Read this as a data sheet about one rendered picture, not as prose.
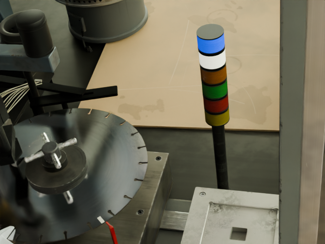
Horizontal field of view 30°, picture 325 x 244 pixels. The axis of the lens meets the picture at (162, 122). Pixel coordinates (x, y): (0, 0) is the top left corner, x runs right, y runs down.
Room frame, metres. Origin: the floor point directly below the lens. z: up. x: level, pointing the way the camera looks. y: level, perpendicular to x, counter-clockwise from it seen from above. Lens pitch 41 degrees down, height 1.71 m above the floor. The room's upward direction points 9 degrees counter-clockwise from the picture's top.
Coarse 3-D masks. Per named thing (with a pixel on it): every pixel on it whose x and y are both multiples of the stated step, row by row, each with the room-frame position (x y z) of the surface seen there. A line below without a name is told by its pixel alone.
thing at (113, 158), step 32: (32, 128) 0.91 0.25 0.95; (64, 128) 0.89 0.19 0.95; (96, 128) 0.88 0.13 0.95; (128, 128) 0.86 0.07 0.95; (96, 160) 0.79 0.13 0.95; (128, 160) 0.78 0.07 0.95; (0, 192) 0.75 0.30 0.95; (32, 192) 0.74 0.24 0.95; (64, 192) 0.73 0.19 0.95; (96, 192) 0.71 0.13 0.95; (128, 192) 0.70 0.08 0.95; (0, 224) 0.68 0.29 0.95; (32, 224) 0.67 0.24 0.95; (64, 224) 0.66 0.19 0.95; (96, 224) 0.64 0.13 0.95
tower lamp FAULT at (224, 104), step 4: (204, 96) 0.82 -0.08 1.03; (224, 96) 0.81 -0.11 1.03; (204, 100) 0.82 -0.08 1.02; (208, 100) 0.81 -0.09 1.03; (212, 100) 0.81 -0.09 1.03; (216, 100) 0.81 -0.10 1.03; (220, 100) 0.81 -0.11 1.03; (224, 100) 0.81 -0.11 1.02; (204, 104) 0.83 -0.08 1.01; (208, 104) 0.81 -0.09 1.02; (212, 104) 0.81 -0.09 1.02; (216, 104) 0.81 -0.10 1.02; (220, 104) 0.81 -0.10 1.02; (224, 104) 0.81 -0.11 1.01; (228, 104) 0.82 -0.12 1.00; (208, 108) 0.82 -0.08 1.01; (212, 108) 0.81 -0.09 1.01; (216, 108) 0.81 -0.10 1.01; (220, 108) 0.81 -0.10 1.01; (224, 108) 0.81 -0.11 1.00; (212, 112) 0.81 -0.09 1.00; (216, 112) 0.81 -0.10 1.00; (220, 112) 0.81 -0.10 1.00
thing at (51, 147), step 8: (48, 144) 0.80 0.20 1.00; (56, 144) 0.79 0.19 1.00; (64, 144) 0.79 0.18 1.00; (72, 144) 0.80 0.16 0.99; (40, 152) 0.78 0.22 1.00; (48, 152) 0.78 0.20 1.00; (56, 152) 0.78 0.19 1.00; (32, 160) 0.77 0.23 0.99; (48, 160) 0.78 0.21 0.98; (56, 160) 0.76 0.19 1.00
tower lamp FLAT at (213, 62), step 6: (204, 54) 0.81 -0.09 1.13; (216, 54) 0.81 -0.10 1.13; (222, 54) 0.81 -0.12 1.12; (204, 60) 0.81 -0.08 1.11; (210, 60) 0.81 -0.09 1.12; (216, 60) 0.81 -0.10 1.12; (222, 60) 0.81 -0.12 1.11; (204, 66) 0.82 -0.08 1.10; (210, 66) 0.81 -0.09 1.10; (216, 66) 0.81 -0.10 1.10; (222, 66) 0.81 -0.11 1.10
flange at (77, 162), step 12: (72, 156) 0.80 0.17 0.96; (84, 156) 0.80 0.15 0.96; (36, 168) 0.78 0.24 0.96; (48, 168) 0.77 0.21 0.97; (60, 168) 0.77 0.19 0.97; (72, 168) 0.77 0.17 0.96; (84, 168) 0.77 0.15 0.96; (36, 180) 0.76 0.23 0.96; (48, 180) 0.75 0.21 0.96; (60, 180) 0.75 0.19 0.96; (72, 180) 0.74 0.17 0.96
